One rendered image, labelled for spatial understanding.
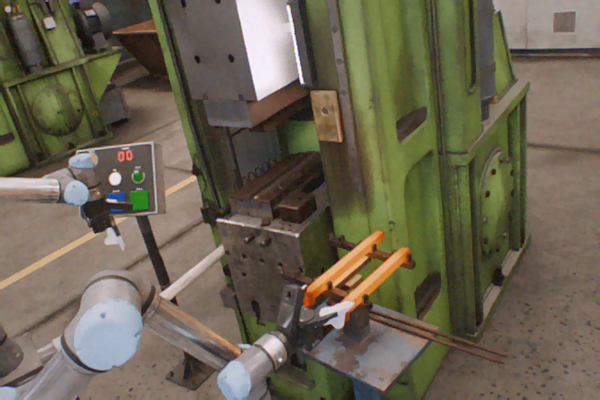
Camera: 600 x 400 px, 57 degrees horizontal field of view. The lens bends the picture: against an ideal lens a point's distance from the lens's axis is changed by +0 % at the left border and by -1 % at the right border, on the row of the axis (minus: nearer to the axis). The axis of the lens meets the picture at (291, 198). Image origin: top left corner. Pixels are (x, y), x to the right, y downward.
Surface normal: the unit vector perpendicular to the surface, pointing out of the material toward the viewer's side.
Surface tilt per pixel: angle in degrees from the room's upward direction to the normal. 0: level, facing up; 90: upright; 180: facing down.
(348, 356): 0
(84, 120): 90
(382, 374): 0
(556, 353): 0
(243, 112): 90
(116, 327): 86
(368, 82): 90
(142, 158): 60
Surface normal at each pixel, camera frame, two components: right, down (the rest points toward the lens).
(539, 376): -0.18, -0.88
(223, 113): -0.56, 0.46
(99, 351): 0.33, 0.29
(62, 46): 0.61, 0.04
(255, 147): 0.81, 0.11
